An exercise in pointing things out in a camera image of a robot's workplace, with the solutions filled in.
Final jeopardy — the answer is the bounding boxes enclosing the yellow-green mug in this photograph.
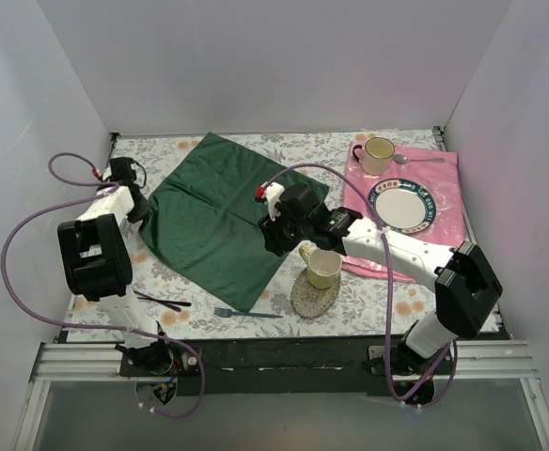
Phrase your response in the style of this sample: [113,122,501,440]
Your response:
[298,243,342,289]

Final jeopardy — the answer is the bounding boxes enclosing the dark green cloth napkin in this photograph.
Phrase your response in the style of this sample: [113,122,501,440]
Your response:
[137,131,331,314]

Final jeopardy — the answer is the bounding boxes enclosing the cream enamel mug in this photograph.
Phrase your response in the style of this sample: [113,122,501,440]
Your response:
[352,137,396,176]

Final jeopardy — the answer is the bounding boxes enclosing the white plate green rim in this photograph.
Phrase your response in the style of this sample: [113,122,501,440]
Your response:
[369,178,437,235]

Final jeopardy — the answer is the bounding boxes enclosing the purple metal spoon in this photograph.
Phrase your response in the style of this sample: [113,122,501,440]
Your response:
[133,290,192,311]

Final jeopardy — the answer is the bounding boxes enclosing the speckled round coaster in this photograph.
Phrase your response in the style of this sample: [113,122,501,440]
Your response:
[290,270,341,319]

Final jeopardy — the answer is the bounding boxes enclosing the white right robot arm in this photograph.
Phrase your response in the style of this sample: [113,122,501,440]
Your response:
[256,183,503,374]

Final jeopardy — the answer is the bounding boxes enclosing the blue plastic fork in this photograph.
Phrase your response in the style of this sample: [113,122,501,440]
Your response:
[213,307,281,319]

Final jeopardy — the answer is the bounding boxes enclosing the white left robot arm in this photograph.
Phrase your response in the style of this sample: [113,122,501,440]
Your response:
[57,157,174,376]

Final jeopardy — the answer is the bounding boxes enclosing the silver spoon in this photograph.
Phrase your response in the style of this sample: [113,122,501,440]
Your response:
[392,154,445,165]

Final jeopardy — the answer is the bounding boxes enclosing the aluminium frame rail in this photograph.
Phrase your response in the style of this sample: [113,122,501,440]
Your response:
[13,335,549,450]

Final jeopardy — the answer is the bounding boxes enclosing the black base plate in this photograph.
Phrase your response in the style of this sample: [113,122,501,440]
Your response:
[118,337,454,400]

